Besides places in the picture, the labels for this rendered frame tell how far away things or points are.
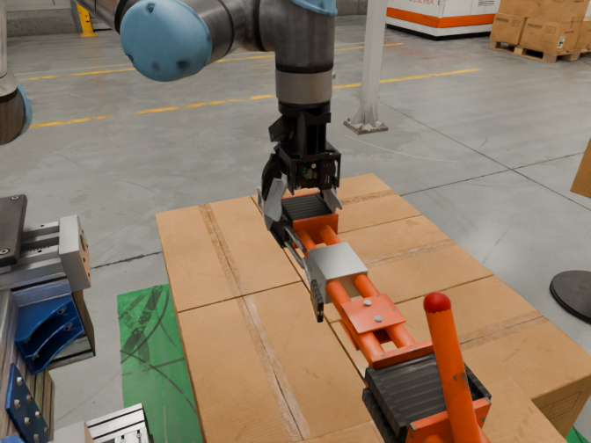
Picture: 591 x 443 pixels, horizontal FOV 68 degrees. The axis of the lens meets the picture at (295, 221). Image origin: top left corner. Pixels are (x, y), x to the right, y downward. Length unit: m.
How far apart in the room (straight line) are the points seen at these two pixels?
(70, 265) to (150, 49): 0.53
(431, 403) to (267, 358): 0.78
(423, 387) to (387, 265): 1.06
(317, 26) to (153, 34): 0.19
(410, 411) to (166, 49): 0.40
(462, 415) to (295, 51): 0.42
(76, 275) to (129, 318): 1.30
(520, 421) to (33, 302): 0.81
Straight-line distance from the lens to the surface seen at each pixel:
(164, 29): 0.45
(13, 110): 0.93
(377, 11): 3.97
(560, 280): 2.57
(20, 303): 0.95
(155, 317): 2.16
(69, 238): 0.92
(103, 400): 1.92
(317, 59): 0.56
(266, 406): 1.11
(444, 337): 0.40
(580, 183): 2.04
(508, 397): 0.69
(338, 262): 0.59
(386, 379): 0.47
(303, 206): 0.70
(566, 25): 7.57
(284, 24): 0.56
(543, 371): 1.33
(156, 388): 1.89
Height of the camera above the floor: 1.46
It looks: 33 degrees down
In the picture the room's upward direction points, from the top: straight up
